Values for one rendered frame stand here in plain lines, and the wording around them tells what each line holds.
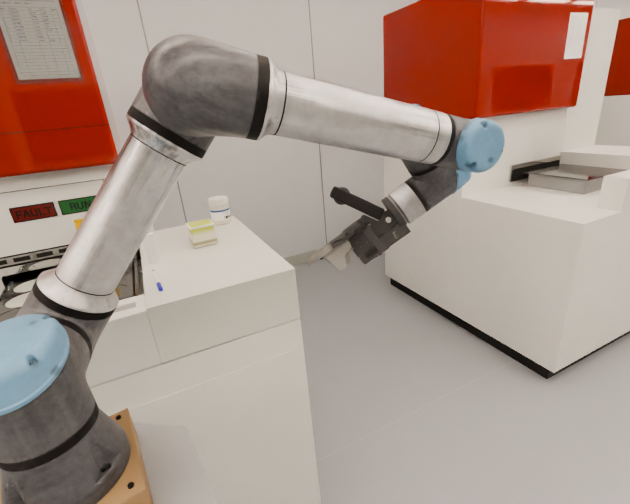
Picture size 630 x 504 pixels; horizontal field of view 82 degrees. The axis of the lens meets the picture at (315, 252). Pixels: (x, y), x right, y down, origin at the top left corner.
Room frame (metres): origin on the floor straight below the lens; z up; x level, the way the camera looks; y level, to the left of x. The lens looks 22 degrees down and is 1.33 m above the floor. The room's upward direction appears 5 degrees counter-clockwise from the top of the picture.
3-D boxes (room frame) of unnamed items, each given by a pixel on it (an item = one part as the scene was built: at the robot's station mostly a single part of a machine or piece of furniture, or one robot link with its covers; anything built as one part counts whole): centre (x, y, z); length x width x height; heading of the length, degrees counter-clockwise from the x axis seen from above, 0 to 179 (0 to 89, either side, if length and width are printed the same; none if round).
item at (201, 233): (1.09, 0.35, 1.00); 0.07 x 0.07 x 0.07; 27
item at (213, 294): (1.05, 0.34, 0.89); 0.62 x 0.35 x 0.14; 24
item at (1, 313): (0.98, 0.73, 0.90); 0.34 x 0.34 x 0.01; 24
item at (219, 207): (1.31, 0.34, 1.01); 0.07 x 0.07 x 0.10
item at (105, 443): (0.37, 0.37, 0.93); 0.15 x 0.15 x 0.10
